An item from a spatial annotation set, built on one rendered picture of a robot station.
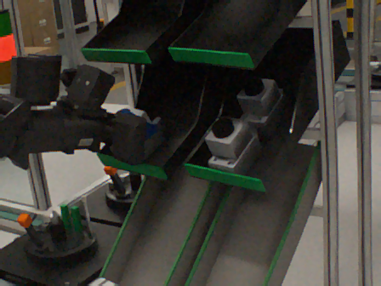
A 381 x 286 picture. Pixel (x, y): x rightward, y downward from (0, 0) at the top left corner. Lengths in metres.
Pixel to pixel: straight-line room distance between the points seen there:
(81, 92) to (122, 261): 0.31
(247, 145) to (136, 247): 0.30
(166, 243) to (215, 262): 0.09
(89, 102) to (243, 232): 0.30
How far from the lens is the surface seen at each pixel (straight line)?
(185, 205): 1.04
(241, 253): 0.97
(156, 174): 0.91
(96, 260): 1.20
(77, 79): 0.90
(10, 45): 1.34
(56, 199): 1.78
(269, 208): 0.98
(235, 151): 0.84
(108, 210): 1.38
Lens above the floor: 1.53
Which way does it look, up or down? 20 degrees down
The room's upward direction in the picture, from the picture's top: 9 degrees counter-clockwise
